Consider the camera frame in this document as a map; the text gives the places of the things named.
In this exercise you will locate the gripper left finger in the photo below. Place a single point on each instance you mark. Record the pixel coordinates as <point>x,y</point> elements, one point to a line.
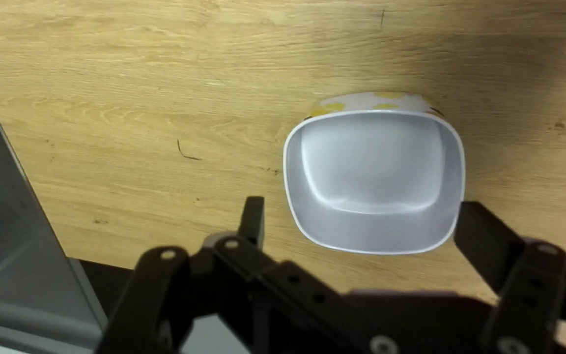
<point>273,285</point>

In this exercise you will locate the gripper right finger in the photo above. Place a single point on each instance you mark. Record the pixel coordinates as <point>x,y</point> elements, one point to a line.
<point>533,285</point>

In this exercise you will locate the white bowl with yellow print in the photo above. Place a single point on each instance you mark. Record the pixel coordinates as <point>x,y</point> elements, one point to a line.
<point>374,182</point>

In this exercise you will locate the grey cabinet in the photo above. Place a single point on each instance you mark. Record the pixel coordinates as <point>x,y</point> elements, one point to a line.
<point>13,246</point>

